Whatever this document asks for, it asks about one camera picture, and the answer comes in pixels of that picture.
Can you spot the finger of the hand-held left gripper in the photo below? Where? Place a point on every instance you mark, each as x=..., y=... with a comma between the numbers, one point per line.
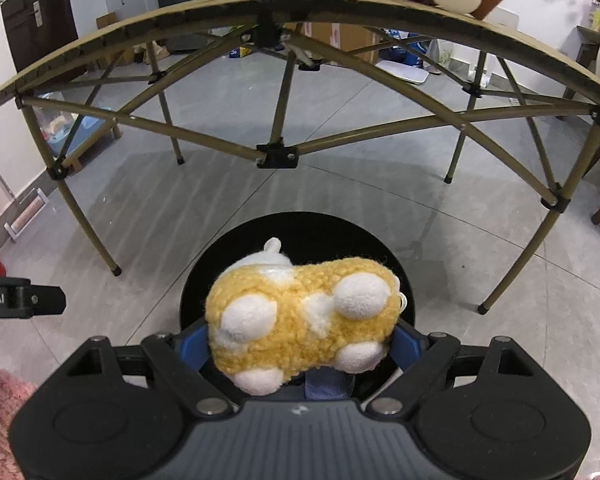
x=47, y=300

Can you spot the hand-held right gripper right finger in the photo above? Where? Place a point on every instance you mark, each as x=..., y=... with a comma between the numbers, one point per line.
x=405, y=347

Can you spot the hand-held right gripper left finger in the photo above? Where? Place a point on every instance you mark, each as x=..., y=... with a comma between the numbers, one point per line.
x=190, y=355

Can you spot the yellow plush toy white spots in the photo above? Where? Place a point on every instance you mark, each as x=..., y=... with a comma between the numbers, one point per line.
x=305, y=320

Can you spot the black round bin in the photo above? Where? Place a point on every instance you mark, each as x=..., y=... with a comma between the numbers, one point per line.
x=305, y=230

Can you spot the white floor heater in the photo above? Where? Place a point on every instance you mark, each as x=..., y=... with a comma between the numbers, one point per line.
x=27, y=215

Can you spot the light blue plastic box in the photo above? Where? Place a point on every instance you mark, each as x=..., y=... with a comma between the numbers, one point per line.
x=87, y=125

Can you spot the tan folding table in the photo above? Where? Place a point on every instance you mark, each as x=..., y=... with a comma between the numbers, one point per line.
x=276, y=155

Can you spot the cardboard box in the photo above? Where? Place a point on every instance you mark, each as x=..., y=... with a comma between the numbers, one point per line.
x=120, y=40
x=350, y=40

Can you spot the white floor scale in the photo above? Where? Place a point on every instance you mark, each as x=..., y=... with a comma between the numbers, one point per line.
x=405, y=72

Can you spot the dark brown door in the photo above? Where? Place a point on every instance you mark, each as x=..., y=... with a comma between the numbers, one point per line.
x=40, y=10

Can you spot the blue bag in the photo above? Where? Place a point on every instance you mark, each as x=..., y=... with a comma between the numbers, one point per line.
x=405, y=47

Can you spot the dark wooden side table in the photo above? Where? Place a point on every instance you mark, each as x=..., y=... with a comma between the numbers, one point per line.
x=587, y=50

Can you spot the white wall box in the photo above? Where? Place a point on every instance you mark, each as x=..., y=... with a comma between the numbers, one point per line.
x=507, y=19

